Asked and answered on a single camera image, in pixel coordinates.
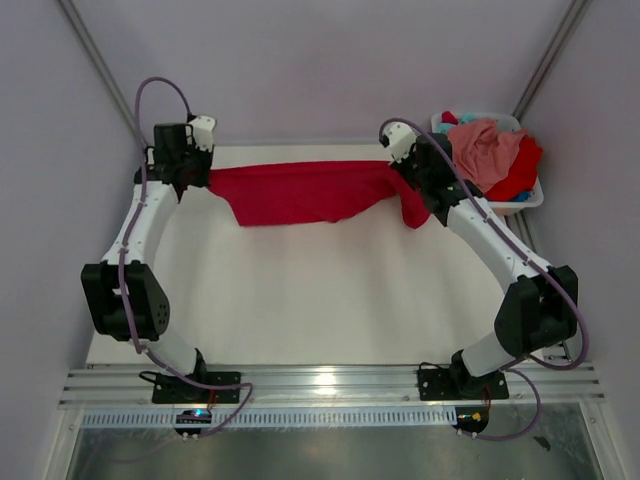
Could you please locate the crimson red t shirt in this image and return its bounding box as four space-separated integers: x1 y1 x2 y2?
208 160 430 229

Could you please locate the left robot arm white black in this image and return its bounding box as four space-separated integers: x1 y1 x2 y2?
81 115 217 402

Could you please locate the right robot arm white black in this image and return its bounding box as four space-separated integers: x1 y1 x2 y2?
388 136 579 398

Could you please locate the salmon pink t shirt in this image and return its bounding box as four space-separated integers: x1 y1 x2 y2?
446 118 528 193

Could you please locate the white plastic laundry basket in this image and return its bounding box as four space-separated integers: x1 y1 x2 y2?
430 111 544 216

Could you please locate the bright red t shirt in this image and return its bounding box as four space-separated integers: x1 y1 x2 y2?
438 110 544 203

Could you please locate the right controller board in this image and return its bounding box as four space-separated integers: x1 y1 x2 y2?
453 408 490 435

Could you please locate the controller board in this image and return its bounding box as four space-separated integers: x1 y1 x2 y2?
453 408 490 435
173 408 212 437

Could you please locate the left controller board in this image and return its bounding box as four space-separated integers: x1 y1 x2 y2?
173 408 212 437

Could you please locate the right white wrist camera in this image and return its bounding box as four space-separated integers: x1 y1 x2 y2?
379 121 417 163

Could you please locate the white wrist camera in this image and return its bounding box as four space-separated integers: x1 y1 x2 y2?
187 115 217 152
379 121 417 163

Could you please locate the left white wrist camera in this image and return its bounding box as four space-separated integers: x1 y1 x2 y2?
187 115 217 152

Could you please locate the aluminium side rail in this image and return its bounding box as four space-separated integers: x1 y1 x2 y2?
503 209 572 362

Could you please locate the left corner aluminium post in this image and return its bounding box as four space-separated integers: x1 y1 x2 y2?
54 0 139 143

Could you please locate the corner aluminium post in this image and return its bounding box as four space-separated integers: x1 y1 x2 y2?
512 0 592 121
54 0 139 143

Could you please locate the right corner aluminium post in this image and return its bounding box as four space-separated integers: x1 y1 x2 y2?
512 0 592 121

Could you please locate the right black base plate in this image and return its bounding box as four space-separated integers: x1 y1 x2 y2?
416 362 510 401

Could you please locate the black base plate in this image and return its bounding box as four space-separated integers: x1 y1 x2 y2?
416 362 510 401
139 371 241 405

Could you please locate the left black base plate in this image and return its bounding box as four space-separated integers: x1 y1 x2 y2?
139 371 241 405

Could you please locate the aluminium front rail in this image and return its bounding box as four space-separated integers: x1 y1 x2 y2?
59 363 605 408

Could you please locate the grey slotted cable duct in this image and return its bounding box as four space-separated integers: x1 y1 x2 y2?
80 405 456 429

